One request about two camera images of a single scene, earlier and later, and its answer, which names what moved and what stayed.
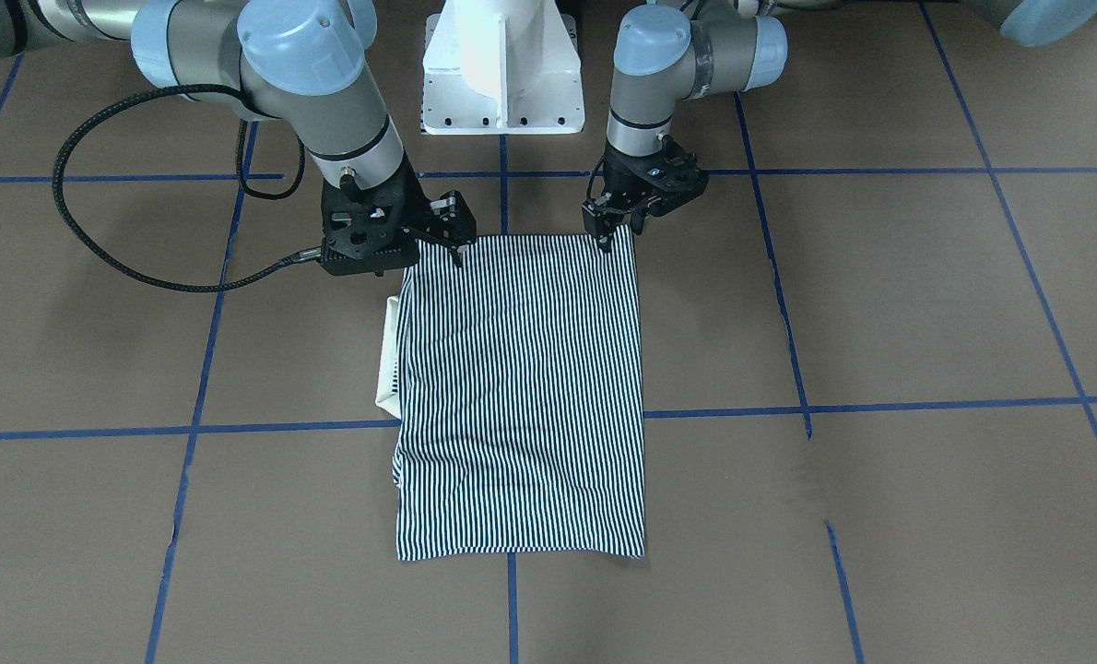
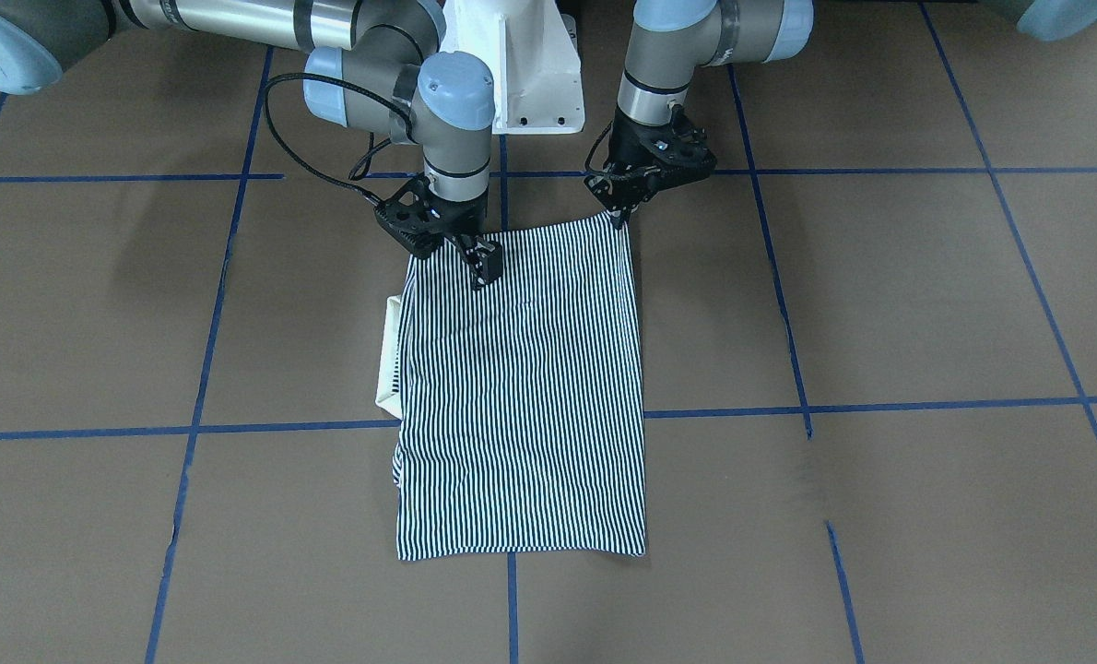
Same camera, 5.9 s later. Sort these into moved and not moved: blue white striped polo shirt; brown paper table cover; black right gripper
Moved: black right gripper
Not moved: brown paper table cover; blue white striped polo shirt
